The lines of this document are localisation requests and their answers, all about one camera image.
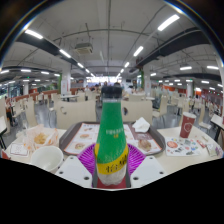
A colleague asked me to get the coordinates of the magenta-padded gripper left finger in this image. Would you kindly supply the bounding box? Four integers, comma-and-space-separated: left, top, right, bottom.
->
54, 143, 98, 189

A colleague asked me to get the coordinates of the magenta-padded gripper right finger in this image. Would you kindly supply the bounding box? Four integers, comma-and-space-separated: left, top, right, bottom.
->
126, 143, 168, 189

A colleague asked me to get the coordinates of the green-labelled clear drink bottle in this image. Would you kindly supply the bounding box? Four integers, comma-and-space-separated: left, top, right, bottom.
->
94, 85, 130, 187

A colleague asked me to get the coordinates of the white polka-dot mug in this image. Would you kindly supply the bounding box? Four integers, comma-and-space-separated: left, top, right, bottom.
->
30, 145, 64, 174

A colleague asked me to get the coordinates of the dark brown food tray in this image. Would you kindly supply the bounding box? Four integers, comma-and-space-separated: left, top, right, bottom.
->
59, 121, 167, 157

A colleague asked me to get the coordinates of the printed paper tray liner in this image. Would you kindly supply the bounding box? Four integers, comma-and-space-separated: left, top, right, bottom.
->
63, 123, 163, 155

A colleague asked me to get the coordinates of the colourful printed leaflet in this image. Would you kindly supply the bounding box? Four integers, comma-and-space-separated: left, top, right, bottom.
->
164, 136, 201, 157

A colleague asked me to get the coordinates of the crumpled white napkin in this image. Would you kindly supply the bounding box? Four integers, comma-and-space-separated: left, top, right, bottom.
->
131, 116, 151, 134

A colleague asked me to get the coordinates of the white printed card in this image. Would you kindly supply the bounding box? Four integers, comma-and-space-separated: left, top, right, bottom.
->
9, 142, 29, 157

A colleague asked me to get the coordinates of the group of beige chairs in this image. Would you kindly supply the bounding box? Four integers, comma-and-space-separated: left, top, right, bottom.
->
13, 89, 224, 131

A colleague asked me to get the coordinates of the small red sachet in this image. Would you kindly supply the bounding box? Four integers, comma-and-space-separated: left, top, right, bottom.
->
196, 139, 208, 149

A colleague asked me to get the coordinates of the red paper cup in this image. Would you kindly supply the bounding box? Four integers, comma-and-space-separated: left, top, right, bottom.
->
179, 111, 197, 139

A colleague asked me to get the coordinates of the clear plastic packet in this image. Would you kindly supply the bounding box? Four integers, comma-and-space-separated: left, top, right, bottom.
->
206, 143, 223, 158

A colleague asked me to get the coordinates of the small red box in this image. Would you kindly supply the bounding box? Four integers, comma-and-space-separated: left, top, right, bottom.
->
0, 149, 11, 160

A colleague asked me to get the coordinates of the white side table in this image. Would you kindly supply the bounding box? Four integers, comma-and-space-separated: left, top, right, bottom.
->
0, 114, 8, 151
209, 113, 224, 143

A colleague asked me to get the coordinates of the ceiling air conditioner unit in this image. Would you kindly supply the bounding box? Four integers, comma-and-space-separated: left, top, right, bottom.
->
74, 42, 94, 55

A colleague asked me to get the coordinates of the group of ceiling lights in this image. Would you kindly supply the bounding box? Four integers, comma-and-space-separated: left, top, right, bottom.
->
0, 13, 224, 93

